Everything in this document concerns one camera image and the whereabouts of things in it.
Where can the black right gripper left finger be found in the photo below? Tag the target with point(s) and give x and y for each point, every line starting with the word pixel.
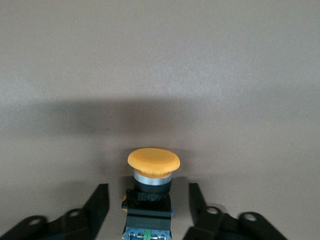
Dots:
pixel 82 220

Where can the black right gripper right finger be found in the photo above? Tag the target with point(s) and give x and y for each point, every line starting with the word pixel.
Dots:
pixel 212 220

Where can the orange mushroom push button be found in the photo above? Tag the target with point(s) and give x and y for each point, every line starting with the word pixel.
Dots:
pixel 152 160

